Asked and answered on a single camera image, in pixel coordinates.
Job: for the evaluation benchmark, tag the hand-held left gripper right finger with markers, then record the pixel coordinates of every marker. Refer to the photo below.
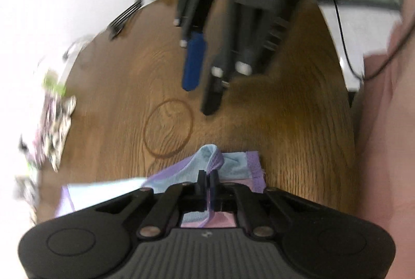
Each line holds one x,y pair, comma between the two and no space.
214,183

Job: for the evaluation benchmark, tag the folded cream flower-print garment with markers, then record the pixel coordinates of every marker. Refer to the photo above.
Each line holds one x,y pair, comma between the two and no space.
62,133

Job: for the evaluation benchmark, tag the pink and blue garment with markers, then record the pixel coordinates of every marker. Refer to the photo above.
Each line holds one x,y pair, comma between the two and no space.
235,164

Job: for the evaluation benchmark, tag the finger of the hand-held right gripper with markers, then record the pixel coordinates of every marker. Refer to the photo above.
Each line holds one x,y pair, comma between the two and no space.
214,94
194,61

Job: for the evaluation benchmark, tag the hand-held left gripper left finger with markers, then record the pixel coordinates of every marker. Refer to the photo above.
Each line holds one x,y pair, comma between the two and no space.
201,183

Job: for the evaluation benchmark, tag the folded pink floral garment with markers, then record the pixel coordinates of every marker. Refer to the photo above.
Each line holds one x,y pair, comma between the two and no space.
43,125

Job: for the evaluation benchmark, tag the green spray bottle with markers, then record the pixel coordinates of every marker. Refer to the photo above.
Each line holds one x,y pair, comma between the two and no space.
55,84

